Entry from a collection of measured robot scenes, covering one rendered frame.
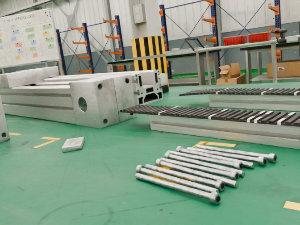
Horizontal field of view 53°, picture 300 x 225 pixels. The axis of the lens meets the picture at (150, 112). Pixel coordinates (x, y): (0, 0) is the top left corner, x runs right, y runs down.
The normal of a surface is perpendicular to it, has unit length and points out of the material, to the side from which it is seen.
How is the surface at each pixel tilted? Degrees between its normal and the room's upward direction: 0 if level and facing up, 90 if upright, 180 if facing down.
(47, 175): 0
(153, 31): 90
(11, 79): 90
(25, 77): 90
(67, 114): 90
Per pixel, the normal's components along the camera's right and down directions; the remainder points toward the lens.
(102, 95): 0.71, 0.05
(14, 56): -0.28, 0.22
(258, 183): -0.12, -0.97
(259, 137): -0.69, 0.23
